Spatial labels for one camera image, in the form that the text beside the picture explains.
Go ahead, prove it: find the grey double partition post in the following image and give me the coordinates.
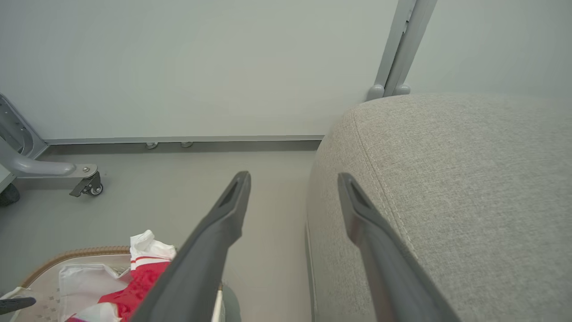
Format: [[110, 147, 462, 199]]
[[366, 0, 438, 101]]

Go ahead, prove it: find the grey partition corner post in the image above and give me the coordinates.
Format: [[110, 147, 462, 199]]
[[0, 93, 49, 158]]

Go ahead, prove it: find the black caster wheel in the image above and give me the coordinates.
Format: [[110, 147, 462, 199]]
[[69, 172, 104, 198]]

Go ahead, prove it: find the grey partition support leg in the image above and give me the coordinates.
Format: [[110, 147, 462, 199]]
[[0, 138, 99, 179]]

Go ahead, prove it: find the grey fabric sofa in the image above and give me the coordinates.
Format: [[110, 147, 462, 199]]
[[306, 93, 572, 322]]

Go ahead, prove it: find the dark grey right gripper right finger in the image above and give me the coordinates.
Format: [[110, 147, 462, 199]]
[[337, 172, 461, 322]]

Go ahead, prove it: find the white laundry basket brown rim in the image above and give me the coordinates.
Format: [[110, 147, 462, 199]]
[[0, 245, 224, 322]]

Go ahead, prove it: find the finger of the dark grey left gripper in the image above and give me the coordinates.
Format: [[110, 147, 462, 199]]
[[0, 297, 36, 315]]

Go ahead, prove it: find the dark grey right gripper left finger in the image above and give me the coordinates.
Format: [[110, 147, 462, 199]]
[[130, 171, 252, 322]]

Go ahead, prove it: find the white plastic liner bag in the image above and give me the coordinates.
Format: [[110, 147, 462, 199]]
[[59, 263, 131, 322]]

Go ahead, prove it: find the red and white jersey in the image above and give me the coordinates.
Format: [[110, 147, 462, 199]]
[[67, 230, 177, 322]]

